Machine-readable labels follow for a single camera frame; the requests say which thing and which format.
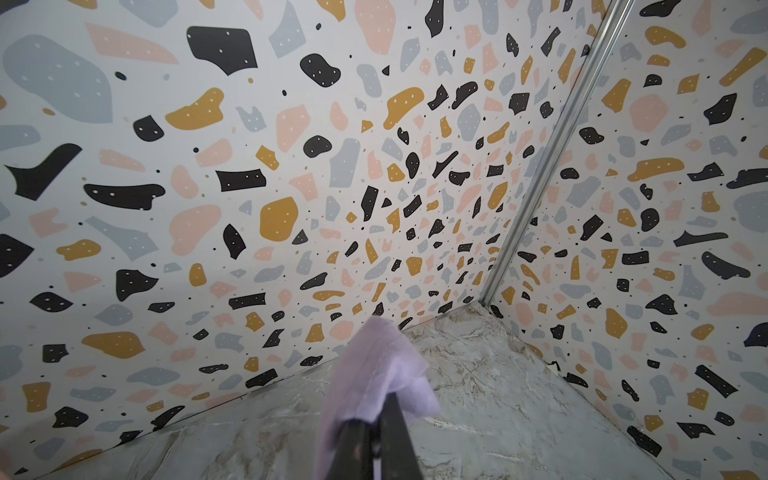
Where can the lilac t shirt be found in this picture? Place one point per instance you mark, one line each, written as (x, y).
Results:
(377, 361)

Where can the right corner aluminium post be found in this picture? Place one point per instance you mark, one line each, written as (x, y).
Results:
(607, 35)

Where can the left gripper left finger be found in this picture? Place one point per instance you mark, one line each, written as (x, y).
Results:
(353, 458)

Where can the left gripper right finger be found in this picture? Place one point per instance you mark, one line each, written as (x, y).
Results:
(397, 456)

